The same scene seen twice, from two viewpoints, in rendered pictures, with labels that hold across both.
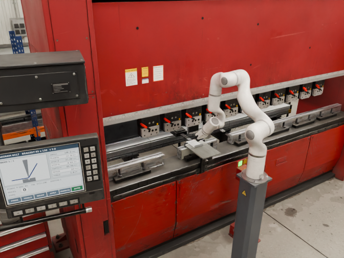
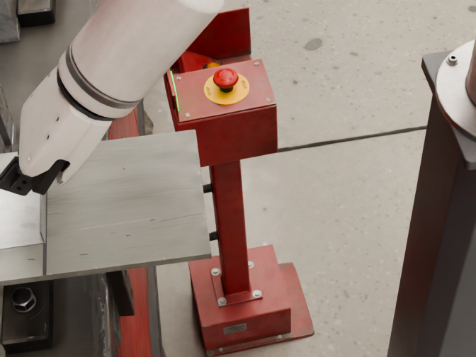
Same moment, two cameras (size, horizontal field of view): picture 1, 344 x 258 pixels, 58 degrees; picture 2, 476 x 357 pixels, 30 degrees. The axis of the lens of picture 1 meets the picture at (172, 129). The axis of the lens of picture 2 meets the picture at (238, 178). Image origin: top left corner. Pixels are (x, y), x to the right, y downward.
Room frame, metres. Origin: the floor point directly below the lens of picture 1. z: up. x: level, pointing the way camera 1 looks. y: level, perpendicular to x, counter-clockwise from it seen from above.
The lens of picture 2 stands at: (1.85, 0.21, 1.79)
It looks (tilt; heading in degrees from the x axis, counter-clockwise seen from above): 52 degrees down; 297
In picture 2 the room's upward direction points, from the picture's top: 5 degrees counter-clockwise
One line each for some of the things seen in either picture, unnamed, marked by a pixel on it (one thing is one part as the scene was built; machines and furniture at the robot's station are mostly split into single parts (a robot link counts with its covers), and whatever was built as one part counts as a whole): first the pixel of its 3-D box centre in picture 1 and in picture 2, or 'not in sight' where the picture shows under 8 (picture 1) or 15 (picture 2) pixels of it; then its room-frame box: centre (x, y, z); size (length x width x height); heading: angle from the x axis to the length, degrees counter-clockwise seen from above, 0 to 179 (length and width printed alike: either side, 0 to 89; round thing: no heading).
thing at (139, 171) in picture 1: (132, 174); not in sight; (2.05, 0.31, 0.89); 0.30 x 0.05 x 0.03; 121
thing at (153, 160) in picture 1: (134, 166); not in sight; (2.13, 0.29, 0.92); 0.50 x 0.06 x 0.10; 121
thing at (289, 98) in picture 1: (289, 92); not in sight; (3.01, -1.19, 1.26); 0.15 x 0.09 x 0.17; 121
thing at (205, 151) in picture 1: (202, 149); (87, 205); (2.28, -0.26, 1.00); 0.26 x 0.18 x 0.01; 31
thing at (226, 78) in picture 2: not in sight; (226, 83); (2.31, -0.66, 0.79); 0.04 x 0.04 x 0.04
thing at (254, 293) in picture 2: not in sight; (236, 282); (2.34, -0.70, 0.13); 0.10 x 0.10 x 0.01; 36
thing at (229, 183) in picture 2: not in sight; (229, 212); (2.34, -0.70, 0.39); 0.05 x 0.05 x 0.54; 36
